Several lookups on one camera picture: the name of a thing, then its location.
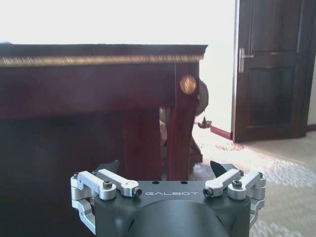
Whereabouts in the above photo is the silver door handle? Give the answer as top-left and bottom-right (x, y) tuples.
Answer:
(238, 47), (255, 74)

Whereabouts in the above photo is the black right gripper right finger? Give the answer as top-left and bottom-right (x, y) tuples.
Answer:
(202, 160), (267, 226)

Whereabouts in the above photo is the patterned cream carpet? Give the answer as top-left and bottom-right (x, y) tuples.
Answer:
(190, 130), (316, 237)

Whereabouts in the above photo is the dark brown wooden door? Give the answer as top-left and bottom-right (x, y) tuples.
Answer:
(232, 0), (316, 144)

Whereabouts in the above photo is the dark red wooden desk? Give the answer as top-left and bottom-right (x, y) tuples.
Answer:
(0, 43), (208, 237)

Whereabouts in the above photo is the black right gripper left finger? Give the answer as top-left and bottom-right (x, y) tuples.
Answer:
(70, 159), (143, 229)

